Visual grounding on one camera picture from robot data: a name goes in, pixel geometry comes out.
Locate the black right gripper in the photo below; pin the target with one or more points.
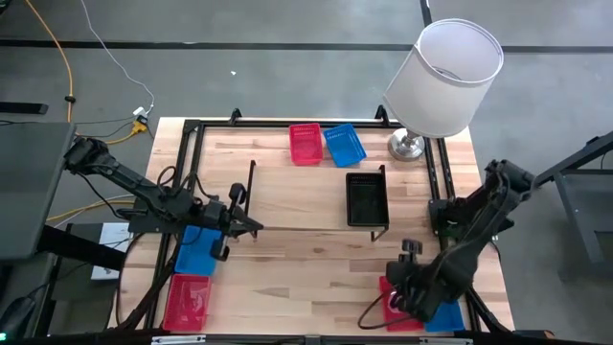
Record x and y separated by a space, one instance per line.
409 282

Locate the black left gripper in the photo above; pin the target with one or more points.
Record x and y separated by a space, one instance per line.
220 218

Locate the red plastic basket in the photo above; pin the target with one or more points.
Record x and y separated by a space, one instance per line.
306 144
402 326
186 302

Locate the blue plastic basket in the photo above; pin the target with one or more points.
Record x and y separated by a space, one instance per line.
345 146
447 318
194 259

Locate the black plastic basket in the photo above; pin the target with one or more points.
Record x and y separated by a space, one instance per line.
367 201

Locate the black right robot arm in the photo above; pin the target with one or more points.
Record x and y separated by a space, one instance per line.
460 268

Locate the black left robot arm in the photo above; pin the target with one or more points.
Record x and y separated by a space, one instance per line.
124 179

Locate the white paper sheet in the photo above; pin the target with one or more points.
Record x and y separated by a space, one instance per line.
112 239

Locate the white power adapter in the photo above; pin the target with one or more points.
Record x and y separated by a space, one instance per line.
140 111

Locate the dark grey metal stand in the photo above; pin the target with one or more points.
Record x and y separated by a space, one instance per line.
579 201

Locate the silver lamp with white shade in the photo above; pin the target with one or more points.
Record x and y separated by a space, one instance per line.
445 81

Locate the grey desk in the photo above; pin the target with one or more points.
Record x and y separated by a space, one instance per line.
33 191

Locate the black computer mouse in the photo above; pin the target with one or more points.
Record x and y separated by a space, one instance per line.
14 316

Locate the silver metal bracket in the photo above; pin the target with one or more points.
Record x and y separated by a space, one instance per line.
178 339
445 341

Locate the black metal table frame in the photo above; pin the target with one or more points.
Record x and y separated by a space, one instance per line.
444 163

